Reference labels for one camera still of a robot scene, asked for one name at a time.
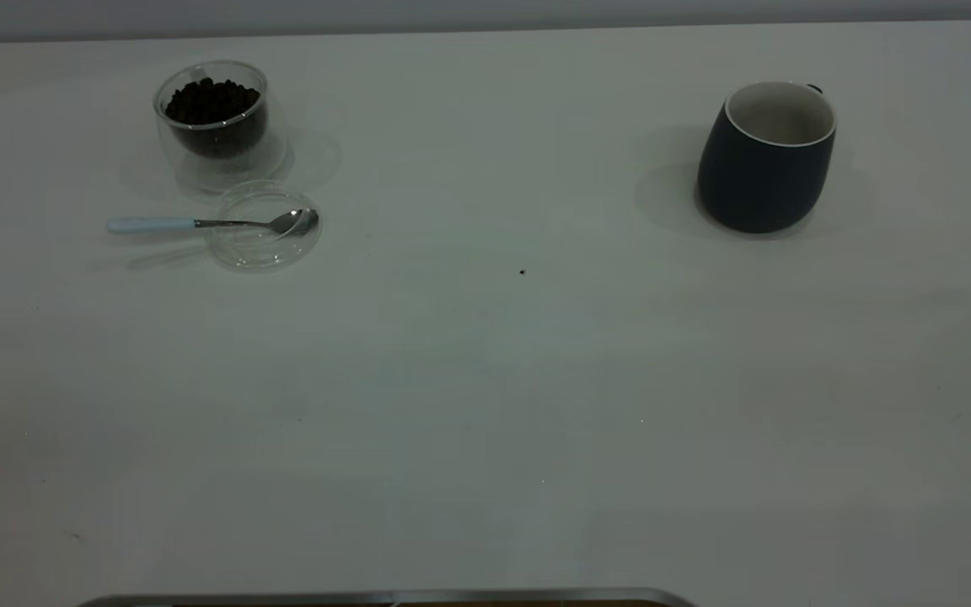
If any spoon with light blue handle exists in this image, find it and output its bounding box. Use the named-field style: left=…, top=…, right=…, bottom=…
left=106, top=208, right=319, bottom=237

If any clear glass dish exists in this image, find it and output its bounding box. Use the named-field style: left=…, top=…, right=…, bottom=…
left=203, top=180, right=323, bottom=271

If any dark coffee beans pile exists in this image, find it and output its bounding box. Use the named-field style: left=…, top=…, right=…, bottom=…
left=165, top=78, right=268, bottom=158

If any dark grey ceramic mug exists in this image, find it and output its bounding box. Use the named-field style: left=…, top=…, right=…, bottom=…
left=696, top=80, right=838, bottom=235

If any double-walled glass cup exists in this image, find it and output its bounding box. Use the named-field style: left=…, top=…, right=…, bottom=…
left=153, top=59, right=288, bottom=195

